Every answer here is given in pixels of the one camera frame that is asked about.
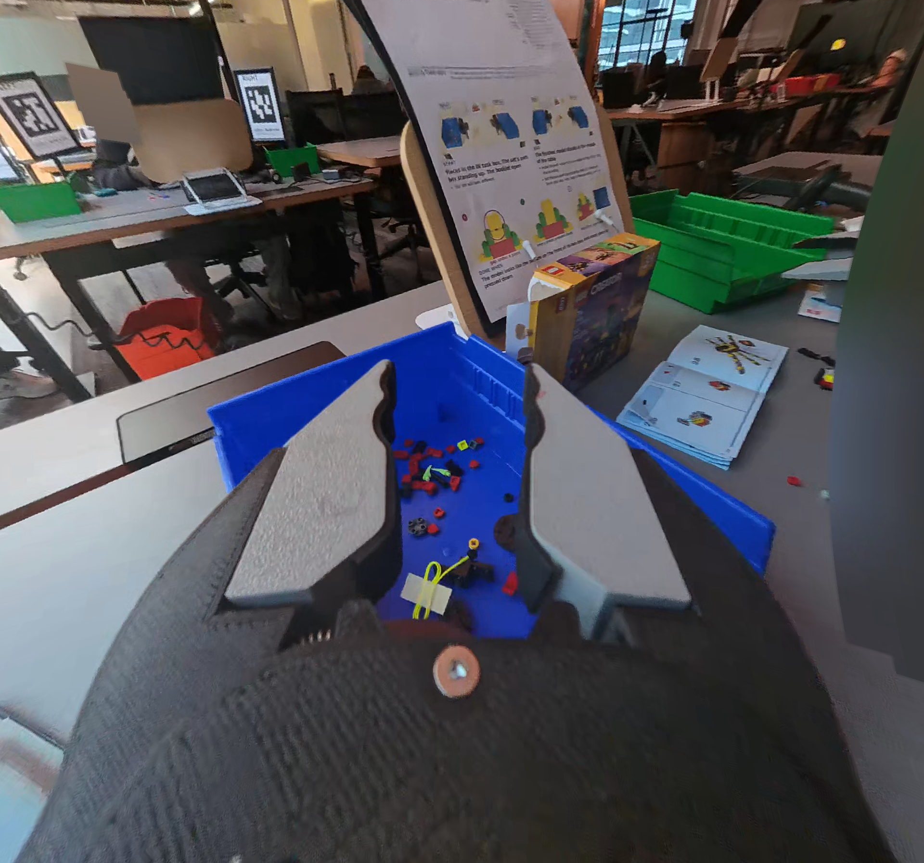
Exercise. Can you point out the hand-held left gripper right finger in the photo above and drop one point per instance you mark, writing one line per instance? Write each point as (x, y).
(599, 509)

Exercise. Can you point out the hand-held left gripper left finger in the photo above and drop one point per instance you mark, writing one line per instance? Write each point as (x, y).
(317, 502)

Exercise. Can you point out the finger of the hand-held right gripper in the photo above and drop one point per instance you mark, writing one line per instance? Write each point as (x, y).
(830, 242)
(823, 270)

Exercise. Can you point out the pile of lego pieces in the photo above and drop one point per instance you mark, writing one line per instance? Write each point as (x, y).
(420, 456)

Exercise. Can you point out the blue plastic bin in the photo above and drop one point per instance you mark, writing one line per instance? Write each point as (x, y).
(462, 394)

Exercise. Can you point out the closed lego instruction booklet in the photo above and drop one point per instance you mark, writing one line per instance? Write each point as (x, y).
(819, 306)

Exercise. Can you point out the black lego piece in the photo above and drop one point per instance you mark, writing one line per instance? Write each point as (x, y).
(814, 355)

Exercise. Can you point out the small yellow lego assembly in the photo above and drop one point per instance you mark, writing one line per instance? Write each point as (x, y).
(825, 378)

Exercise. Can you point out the open lego instruction booklet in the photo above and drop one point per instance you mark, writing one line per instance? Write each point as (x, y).
(707, 401)

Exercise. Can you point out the lego set cardboard box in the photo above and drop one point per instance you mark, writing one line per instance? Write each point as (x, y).
(606, 314)

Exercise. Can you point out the large green plastic bin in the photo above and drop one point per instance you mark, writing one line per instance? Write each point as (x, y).
(707, 257)

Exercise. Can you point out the wooden sheet stand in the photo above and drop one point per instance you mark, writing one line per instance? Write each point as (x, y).
(433, 228)

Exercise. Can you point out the tablet on stand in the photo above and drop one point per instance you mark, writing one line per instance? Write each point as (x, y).
(213, 188)

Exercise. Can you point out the long wooden work table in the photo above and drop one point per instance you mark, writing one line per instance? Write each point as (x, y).
(144, 217)

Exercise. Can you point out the small green bin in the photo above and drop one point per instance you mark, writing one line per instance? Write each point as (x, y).
(289, 159)

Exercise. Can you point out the wooden edged table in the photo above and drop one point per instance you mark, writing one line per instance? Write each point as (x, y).
(361, 150)

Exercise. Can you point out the printed task instruction sheet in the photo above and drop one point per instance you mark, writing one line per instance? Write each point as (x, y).
(505, 84)

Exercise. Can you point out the wooden divider board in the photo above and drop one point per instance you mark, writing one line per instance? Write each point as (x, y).
(195, 141)

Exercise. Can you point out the black office chairs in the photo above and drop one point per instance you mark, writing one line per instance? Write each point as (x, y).
(339, 116)

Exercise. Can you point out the upright marker tag sign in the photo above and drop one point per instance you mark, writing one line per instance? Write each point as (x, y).
(261, 105)

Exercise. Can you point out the green bin beside tilted sign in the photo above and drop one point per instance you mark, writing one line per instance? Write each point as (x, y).
(36, 200)

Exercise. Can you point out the tilted marker tag sign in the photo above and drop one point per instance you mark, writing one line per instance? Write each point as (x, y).
(32, 116)

